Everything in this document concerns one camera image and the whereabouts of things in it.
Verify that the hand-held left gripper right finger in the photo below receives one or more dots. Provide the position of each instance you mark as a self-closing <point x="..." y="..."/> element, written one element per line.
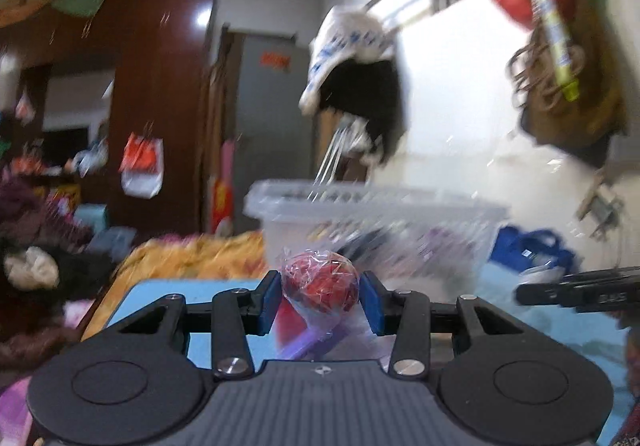
<point x="372" y="302"/>

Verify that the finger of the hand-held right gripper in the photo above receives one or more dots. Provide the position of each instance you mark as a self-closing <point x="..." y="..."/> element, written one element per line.
<point x="542" y="293"/>

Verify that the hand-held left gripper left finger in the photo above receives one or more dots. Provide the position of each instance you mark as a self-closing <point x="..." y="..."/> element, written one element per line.
<point x="270" y="301"/>

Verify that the clear bag with red contents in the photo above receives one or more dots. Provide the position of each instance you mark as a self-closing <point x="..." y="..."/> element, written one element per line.
<point x="320" y="283"/>

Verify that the clear plastic storage basket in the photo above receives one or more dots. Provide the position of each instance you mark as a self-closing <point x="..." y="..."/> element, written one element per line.
<point x="380" y="216"/>

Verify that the blue tote bag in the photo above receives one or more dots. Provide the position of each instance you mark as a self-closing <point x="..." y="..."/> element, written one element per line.
<point x="530" y="248"/>

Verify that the yellow cloth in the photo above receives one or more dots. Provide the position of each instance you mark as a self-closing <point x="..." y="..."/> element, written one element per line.
<point x="200" y="256"/>

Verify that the metal poles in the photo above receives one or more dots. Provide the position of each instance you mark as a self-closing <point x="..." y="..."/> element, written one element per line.
<point x="332" y="161"/>

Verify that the grey door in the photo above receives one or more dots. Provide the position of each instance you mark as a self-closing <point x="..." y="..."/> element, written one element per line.
<point x="275" y="126"/>

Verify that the orange and white plastic bag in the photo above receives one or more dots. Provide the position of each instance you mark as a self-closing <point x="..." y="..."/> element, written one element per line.
<point x="142" y="163"/>

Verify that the brown hanging bag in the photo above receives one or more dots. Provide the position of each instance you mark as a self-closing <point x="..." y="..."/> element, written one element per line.
<point x="575" y="96"/>

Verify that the black hanging garment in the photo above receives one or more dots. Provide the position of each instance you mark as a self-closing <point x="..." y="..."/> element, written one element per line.
<point x="370" y="101"/>

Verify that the pile of dark clothes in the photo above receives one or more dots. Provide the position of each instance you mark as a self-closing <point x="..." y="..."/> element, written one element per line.
<point x="35" y="286"/>

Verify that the brown wooden wardrobe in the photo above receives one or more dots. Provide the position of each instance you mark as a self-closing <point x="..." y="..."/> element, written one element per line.
<point x="150" y="91"/>

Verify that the white hanging bag blue letters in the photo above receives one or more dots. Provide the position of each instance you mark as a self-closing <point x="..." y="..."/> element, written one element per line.
<point x="350" y="36"/>

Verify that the yellow green stick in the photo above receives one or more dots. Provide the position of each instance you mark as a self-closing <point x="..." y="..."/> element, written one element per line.
<point x="547" y="16"/>

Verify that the pink hanging plastic bag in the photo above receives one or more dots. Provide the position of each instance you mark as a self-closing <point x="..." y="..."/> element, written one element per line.
<point x="24" y="107"/>

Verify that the grey wall bracket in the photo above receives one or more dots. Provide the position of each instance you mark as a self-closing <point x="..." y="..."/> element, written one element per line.
<point x="602" y="206"/>

